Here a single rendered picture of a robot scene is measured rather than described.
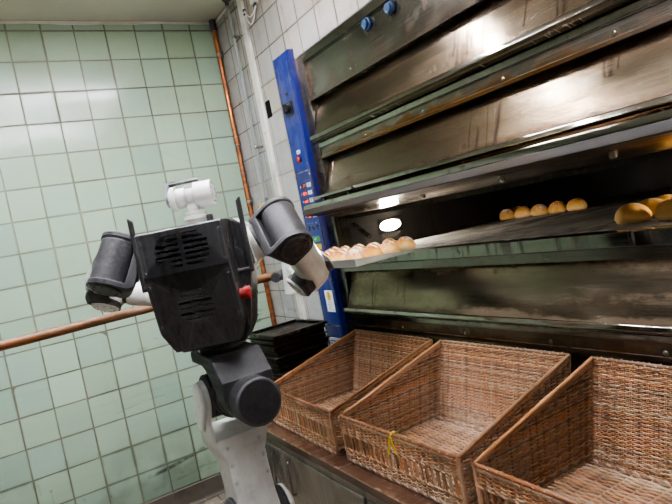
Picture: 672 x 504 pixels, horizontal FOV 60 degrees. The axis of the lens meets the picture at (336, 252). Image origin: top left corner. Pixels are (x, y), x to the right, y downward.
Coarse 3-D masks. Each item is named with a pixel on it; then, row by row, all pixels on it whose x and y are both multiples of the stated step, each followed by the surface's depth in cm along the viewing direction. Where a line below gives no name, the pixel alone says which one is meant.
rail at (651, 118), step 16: (608, 128) 128; (624, 128) 125; (544, 144) 143; (560, 144) 139; (480, 160) 162; (496, 160) 157; (416, 176) 187; (432, 176) 180; (368, 192) 211; (304, 208) 255
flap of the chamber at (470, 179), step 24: (576, 144) 135; (600, 144) 130; (624, 144) 128; (648, 144) 129; (480, 168) 162; (504, 168) 154; (528, 168) 154; (552, 168) 156; (384, 192) 202; (408, 192) 192; (432, 192) 195; (456, 192) 198
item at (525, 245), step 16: (512, 240) 180; (528, 240) 171; (544, 240) 166; (560, 240) 162; (576, 240) 157; (592, 240) 153; (608, 240) 149; (624, 240) 145; (640, 240) 142; (656, 240) 138; (400, 256) 226; (416, 256) 218; (432, 256) 210; (448, 256) 202; (464, 256) 196; (480, 256) 190
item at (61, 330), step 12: (264, 276) 212; (120, 312) 187; (132, 312) 189; (144, 312) 191; (72, 324) 180; (84, 324) 182; (96, 324) 184; (24, 336) 174; (36, 336) 175; (48, 336) 177; (0, 348) 170
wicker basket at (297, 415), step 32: (320, 352) 251; (352, 352) 260; (384, 352) 240; (416, 352) 210; (288, 384) 244; (320, 384) 251; (352, 384) 259; (288, 416) 226; (320, 416) 199; (352, 416) 196
